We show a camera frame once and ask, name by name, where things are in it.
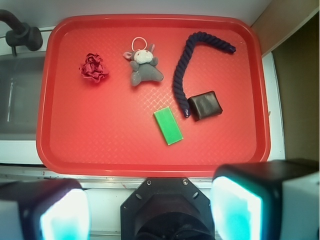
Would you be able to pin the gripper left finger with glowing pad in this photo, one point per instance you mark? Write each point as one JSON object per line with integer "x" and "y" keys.
{"x": 50, "y": 209}

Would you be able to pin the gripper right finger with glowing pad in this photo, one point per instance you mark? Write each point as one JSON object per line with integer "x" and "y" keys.
{"x": 273, "y": 200}

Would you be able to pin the dark brown leather pouch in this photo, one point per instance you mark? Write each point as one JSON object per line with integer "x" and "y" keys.
{"x": 204, "y": 105}

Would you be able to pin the green rectangular block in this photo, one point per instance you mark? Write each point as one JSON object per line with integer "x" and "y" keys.
{"x": 168, "y": 125}

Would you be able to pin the red plastic tray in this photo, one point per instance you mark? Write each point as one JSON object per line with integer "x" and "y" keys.
{"x": 109, "y": 128}

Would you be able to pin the grey metal sink basin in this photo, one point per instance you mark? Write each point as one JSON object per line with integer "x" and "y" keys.
{"x": 20, "y": 88}

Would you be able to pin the crumpled red paper ball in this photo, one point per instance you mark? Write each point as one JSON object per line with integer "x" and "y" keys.
{"x": 94, "y": 69}

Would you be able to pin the grey plush donkey toy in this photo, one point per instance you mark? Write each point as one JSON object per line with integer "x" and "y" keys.
{"x": 143, "y": 63}

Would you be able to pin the dark metal faucet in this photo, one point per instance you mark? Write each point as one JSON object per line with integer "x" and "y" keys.
{"x": 21, "y": 33}

